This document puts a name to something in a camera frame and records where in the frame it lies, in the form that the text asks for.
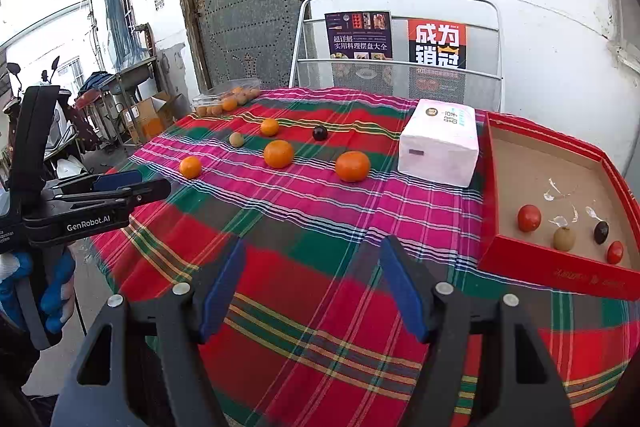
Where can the white tissue pack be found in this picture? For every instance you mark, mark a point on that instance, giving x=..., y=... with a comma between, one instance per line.
x=435, y=157

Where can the brown cardboard carton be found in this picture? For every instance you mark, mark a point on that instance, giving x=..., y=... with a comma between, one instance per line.
x=150, y=112

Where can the person's left hand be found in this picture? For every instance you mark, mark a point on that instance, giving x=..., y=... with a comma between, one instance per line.
x=60, y=292

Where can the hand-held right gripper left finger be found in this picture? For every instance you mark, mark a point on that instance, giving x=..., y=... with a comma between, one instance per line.
x=222, y=292

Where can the parked scooter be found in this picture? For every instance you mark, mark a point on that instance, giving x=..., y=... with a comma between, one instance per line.
x=57, y=127

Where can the red cardboard box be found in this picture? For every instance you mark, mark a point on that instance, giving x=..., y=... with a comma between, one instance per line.
x=550, y=274

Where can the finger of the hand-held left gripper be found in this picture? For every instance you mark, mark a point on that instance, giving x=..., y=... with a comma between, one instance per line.
x=150, y=191
x=120, y=180

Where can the purple cookbook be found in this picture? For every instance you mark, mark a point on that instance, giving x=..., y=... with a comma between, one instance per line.
x=357, y=37

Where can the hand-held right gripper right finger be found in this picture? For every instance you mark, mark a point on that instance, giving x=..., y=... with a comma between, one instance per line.
x=402, y=292

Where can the red tomato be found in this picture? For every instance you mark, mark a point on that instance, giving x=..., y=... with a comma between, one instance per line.
x=529, y=218
x=615, y=252

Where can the white framed window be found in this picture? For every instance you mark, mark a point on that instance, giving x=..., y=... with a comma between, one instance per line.
x=625, y=49

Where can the medium orange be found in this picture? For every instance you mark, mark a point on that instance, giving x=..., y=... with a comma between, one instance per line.
x=278, y=154

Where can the plaid tablecloth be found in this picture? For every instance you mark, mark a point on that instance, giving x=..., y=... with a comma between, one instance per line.
x=325, y=217

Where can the white metal mesh chair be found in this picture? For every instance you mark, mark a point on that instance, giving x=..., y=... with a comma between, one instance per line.
x=315, y=74

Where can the person's left forearm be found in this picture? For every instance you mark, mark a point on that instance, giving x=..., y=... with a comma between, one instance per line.
x=12, y=357

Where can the clear plastic fruit container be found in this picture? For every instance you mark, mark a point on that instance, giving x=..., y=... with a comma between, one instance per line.
x=210, y=101

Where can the orange and black book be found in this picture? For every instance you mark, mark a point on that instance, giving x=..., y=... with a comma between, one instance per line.
x=437, y=42

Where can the blue barred window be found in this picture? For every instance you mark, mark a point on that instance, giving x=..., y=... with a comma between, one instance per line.
x=120, y=12

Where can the large orange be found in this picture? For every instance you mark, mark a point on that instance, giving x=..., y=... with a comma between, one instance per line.
x=352, y=166

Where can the metal sink stand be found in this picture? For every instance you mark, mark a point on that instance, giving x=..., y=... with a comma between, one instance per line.
x=132, y=74

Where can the dark plum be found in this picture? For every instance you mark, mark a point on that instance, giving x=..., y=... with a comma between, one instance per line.
x=320, y=133
x=601, y=232

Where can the small orange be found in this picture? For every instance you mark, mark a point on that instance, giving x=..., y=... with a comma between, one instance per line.
x=190, y=167
x=269, y=127
x=229, y=104

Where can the brown kiwi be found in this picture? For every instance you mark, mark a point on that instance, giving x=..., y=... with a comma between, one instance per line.
x=236, y=139
x=564, y=238

